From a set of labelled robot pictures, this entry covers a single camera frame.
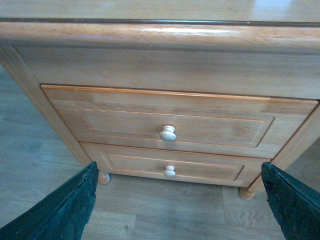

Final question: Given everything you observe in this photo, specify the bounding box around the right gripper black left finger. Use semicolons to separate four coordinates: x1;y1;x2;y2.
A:
0;162;99;240

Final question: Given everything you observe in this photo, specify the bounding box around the lower drawer wooden knob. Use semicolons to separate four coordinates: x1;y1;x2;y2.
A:
163;165;176;178

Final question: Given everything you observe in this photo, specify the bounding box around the wooden nightstand cabinet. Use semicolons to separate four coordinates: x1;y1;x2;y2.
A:
0;0;320;199

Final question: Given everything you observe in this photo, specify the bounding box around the upper drawer wooden knob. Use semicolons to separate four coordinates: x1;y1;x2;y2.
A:
159;125;176;142

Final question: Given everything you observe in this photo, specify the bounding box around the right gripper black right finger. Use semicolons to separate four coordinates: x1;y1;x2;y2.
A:
261;162;320;240

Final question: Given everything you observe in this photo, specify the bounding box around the drawer wooden knob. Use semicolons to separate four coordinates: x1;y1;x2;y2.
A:
163;165;176;178
159;125;176;142

